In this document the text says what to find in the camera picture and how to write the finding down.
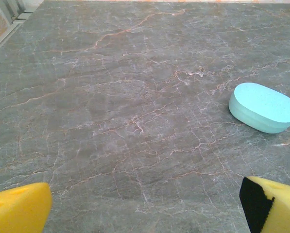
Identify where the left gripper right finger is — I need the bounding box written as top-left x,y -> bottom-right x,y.
239,176 -> 290,233

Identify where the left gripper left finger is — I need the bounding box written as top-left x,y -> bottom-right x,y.
0,182 -> 52,233

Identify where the aluminium side frame rail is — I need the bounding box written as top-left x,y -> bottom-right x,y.
0,0 -> 45,59

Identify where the mint green earbud charging case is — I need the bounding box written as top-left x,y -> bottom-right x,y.
228,83 -> 290,134

